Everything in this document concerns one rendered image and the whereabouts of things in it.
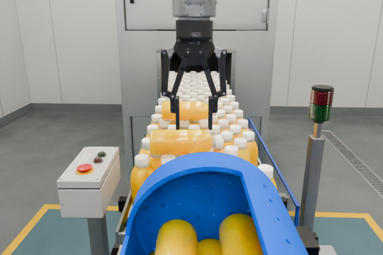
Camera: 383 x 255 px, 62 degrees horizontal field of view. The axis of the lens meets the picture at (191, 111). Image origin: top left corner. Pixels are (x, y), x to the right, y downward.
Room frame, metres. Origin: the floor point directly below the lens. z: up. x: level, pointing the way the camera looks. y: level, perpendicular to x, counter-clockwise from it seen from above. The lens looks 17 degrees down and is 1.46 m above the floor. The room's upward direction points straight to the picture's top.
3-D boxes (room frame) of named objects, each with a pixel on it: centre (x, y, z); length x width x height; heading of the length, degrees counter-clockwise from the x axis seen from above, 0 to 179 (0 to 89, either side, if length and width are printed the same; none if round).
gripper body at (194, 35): (0.67, -0.01, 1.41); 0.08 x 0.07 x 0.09; 90
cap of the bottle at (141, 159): (0.79, 0.13, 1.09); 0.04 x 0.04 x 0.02
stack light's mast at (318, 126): (0.92, -0.39, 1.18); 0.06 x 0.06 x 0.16
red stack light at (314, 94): (0.92, -0.39, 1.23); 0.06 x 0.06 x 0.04
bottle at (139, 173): (0.79, 0.13, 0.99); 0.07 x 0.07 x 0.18
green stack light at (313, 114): (0.92, -0.39, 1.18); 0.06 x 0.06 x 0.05
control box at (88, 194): (0.75, 0.26, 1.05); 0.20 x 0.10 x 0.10; 0
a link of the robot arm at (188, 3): (0.67, -0.01, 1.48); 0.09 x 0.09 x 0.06
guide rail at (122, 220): (1.43, 0.17, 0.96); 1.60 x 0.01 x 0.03; 0
